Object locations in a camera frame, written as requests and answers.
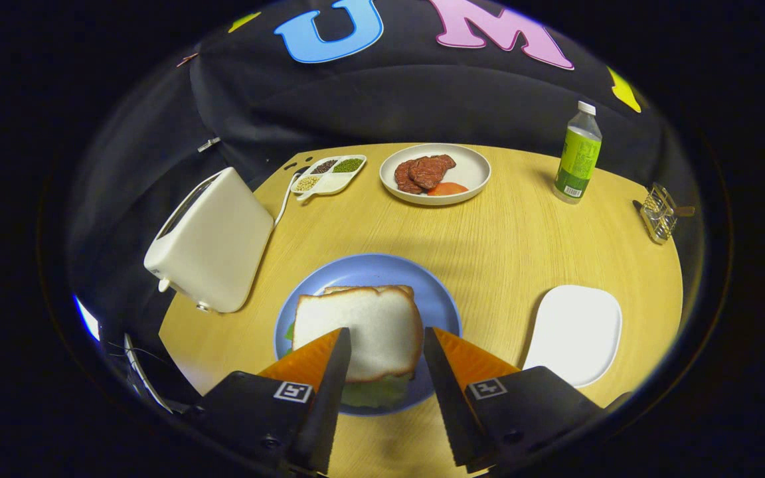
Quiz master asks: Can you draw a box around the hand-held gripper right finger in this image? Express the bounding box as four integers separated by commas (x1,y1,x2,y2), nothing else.
423,326,606,474

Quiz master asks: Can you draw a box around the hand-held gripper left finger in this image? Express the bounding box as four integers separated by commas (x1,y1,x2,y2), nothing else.
197,327,353,475

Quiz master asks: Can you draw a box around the green lettuce leaf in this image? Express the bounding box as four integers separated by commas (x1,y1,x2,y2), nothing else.
286,322,416,410

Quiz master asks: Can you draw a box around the toasted white bread slice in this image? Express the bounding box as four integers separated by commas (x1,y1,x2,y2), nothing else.
292,285,424,383

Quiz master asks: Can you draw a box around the blue round plate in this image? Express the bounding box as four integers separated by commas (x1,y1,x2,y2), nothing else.
274,253,463,418

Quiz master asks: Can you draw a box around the white rounded rectangular plate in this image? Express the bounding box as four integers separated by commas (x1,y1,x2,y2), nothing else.
522,285,623,388

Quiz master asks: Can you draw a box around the white toaster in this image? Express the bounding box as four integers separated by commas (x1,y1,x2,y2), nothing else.
143,166,276,314

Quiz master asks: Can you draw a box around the white divided condiment dish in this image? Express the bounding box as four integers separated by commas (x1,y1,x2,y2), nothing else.
290,155,367,202

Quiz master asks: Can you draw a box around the brown meat patty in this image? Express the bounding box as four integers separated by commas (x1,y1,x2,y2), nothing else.
408,154,457,191
394,159,424,195

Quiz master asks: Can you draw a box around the white round plate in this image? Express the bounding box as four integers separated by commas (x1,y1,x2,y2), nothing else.
379,143,491,206

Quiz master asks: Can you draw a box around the green label plastic bottle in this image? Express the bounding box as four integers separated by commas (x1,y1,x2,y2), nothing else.
552,101,603,204

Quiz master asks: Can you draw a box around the black backdrop cloth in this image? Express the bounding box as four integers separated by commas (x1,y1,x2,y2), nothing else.
67,0,669,319

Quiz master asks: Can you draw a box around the white toaster power cable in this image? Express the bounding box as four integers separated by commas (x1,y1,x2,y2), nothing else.
274,171,303,228

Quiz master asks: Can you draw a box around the metal wire basket holder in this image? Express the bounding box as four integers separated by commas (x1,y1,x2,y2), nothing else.
640,183,679,245

